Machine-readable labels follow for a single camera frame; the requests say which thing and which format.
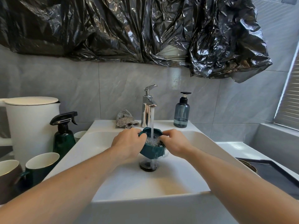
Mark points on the person's left hand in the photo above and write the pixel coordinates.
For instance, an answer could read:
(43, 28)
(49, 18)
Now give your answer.
(127, 144)

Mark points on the person's right hand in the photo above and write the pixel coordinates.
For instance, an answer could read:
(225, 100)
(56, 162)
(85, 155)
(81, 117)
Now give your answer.
(174, 143)

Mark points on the person's right fingers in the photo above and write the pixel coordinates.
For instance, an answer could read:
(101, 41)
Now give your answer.
(166, 139)

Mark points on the person's left fingers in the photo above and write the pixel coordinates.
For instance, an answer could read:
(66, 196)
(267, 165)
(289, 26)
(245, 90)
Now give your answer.
(138, 139)

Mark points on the dark teal ceramic cup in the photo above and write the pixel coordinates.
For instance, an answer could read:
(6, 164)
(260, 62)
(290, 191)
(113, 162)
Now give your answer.
(151, 146)

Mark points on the person's right forearm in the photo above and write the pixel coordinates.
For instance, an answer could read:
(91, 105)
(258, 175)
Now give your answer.
(236, 186)

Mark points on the person's left forearm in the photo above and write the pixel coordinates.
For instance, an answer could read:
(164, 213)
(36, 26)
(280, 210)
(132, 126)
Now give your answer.
(58, 187)

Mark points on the grey crumpled cloth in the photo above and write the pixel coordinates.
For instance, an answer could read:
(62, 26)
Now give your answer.
(125, 120)

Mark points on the black sink drain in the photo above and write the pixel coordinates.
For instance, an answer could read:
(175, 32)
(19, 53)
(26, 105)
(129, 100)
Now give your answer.
(148, 165)

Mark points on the blue soap pump bottle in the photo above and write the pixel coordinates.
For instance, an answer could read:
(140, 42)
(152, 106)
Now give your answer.
(181, 112)

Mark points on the chrome faucet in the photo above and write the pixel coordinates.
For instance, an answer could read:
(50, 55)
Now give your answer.
(148, 106)

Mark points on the white ceramic sink basin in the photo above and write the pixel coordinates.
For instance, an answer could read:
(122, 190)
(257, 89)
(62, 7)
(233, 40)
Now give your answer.
(130, 179)

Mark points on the small white cup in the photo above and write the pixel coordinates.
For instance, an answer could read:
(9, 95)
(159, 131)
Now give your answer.
(79, 135)

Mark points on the dark green spray bottle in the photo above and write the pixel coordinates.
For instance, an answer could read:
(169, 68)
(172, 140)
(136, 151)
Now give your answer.
(64, 137)

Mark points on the round metal bowl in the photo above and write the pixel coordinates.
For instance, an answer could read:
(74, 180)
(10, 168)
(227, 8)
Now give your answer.
(249, 166)

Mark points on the dark green mug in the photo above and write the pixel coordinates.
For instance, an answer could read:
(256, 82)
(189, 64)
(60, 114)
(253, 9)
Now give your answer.
(41, 167)

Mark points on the white lidded bin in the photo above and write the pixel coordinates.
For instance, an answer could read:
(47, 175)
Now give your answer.
(30, 128)

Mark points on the black plastic sheet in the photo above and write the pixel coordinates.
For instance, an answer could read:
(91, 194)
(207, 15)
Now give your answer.
(130, 30)

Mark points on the dark grey tray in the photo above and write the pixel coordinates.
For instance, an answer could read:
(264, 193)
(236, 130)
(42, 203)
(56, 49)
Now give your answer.
(278, 177)

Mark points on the window blind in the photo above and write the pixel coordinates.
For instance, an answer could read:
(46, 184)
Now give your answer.
(289, 102)

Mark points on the brown mug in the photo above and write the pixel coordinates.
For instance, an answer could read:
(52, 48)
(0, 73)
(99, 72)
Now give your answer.
(8, 179)

